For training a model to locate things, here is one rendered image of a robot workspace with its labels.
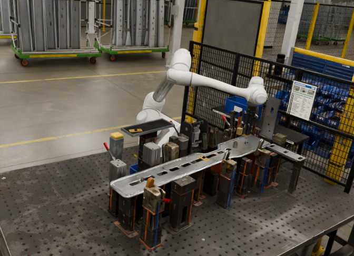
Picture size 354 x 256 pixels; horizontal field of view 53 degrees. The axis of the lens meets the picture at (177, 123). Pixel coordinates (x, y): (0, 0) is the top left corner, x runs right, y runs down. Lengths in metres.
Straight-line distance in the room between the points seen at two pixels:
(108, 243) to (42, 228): 0.41
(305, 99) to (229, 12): 2.28
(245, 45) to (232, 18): 0.43
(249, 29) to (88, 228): 3.33
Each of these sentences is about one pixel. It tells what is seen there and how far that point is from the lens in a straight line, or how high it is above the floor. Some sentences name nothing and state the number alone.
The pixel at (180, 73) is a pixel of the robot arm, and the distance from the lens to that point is 2.57.
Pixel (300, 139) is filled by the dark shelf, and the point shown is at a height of 1.03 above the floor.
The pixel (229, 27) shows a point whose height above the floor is 1.61.
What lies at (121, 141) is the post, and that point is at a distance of 2.32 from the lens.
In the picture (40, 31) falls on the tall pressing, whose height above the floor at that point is 0.76.
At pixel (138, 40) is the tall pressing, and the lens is 10.41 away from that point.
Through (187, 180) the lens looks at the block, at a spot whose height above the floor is 1.03.
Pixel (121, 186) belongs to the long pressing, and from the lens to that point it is 2.08.
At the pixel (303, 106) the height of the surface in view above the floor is 1.26.
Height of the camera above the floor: 2.10
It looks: 21 degrees down
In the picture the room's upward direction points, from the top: 6 degrees clockwise
